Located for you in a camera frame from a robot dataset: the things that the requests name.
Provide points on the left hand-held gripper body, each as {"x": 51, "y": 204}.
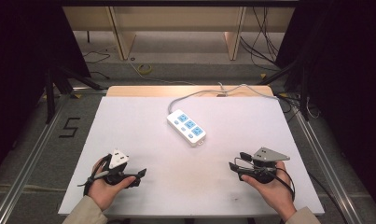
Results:
{"x": 114, "y": 174}

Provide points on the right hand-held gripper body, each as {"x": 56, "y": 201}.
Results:
{"x": 262, "y": 168}

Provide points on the person's left hand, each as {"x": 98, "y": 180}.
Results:
{"x": 103, "y": 191}

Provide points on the person's right hand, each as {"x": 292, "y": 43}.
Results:
{"x": 273, "y": 192}

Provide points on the white power strip blue sockets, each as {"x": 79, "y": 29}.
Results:
{"x": 186, "y": 127}

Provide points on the black tripod stand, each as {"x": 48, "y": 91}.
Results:
{"x": 303, "y": 93}
{"x": 53, "y": 90}

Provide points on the light wooden table board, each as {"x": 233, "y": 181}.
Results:
{"x": 164, "y": 90}

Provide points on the yellow tape roll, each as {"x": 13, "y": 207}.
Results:
{"x": 144, "y": 69}

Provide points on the light wooden desk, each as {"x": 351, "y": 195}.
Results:
{"x": 176, "y": 19}

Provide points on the aluminium floor rail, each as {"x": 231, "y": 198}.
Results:
{"x": 27, "y": 161}
{"x": 325, "y": 168}

